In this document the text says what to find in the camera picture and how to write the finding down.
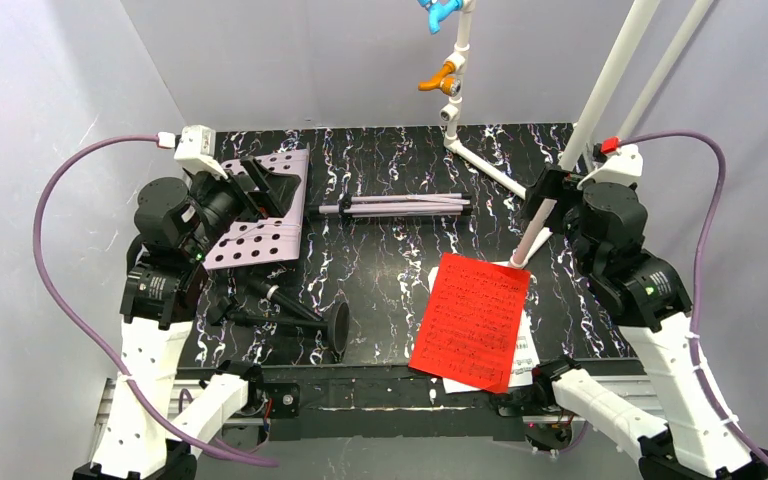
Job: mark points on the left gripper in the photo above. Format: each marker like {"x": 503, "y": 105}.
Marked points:
{"x": 244, "y": 191}

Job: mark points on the blue tap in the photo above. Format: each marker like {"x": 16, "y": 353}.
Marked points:
{"x": 437, "y": 11}

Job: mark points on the lilac perforated music desk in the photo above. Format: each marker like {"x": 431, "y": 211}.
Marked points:
{"x": 274, "y": 239}

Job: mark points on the red sheet music page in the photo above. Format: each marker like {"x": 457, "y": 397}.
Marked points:
{"x": 470, "y": 326}

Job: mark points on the black microphone desk stand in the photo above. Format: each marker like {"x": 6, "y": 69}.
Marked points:
{"x": 334, "y": 329}

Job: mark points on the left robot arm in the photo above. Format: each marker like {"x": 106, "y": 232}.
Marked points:
{"x": 179, "y": 221}

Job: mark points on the black microphone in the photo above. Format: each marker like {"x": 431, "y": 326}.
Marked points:
{"x": 275, "y": 295}

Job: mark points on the white sheet music page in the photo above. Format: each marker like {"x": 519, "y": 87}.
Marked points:
{"x": 525, "y": 355}

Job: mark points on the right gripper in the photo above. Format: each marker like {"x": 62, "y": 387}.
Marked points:
{"x": 552, "y": 187}

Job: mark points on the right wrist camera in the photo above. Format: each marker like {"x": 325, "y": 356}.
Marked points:
{"x": 621, "y": 164}

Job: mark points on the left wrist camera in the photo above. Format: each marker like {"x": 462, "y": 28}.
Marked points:
{"x": 195, "y": 151}

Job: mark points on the lilac folding tripod stand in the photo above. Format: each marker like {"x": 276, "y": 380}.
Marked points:
{"x": 381, "y": 206}

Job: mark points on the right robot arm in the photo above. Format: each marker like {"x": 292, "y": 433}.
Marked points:
{"x": 603, "y": 221}

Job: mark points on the white pvc pipe frame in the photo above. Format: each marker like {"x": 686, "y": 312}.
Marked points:
{"x": 633, "y": 28}

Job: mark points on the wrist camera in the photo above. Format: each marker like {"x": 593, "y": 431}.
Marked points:
{"x": 621, "y": 164}
{"x": 195, "y": 151}

